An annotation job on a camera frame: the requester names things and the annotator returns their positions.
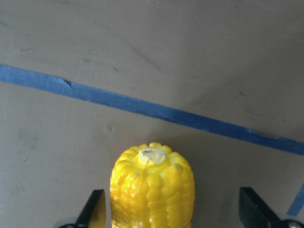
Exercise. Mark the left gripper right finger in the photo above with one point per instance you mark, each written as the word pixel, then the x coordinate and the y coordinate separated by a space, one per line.
pixel 254 212

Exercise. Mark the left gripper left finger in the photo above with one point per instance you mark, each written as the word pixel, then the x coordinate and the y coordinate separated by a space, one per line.
pixel 93 213

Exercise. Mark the yellow corn cob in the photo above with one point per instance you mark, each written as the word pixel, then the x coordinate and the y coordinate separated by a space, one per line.
pixel 151 186

